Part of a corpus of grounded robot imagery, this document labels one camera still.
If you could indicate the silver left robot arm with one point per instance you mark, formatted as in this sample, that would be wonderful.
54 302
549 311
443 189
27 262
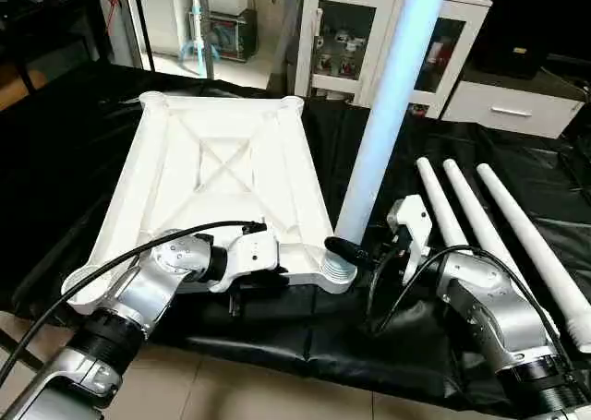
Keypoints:
138 295

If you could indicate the white plastic table top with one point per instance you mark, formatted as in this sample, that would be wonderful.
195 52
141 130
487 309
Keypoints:
222 162

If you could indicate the black box yellow label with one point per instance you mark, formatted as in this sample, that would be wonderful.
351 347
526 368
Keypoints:
517 23

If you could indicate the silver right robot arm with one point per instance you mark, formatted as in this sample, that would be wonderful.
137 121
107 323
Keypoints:
499 318

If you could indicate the white drawer unit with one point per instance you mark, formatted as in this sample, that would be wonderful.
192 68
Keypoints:
512 114

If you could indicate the black metal bench leg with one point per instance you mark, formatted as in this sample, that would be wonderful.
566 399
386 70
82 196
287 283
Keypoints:
7 351

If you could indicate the white plastic table leg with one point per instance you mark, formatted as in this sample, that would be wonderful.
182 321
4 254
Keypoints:
440 203
476 212
388 115
528 245

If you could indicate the light blue metal frame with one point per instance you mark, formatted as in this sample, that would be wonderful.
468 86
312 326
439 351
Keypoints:
199 32

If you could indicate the black mat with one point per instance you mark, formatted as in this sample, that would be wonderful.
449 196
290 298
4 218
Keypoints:
74 162

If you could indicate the white glass-door cabinet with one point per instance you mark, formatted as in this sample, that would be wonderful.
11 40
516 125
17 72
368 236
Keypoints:
342 42

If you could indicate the dark storage box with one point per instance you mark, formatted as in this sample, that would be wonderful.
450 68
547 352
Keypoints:
233 34

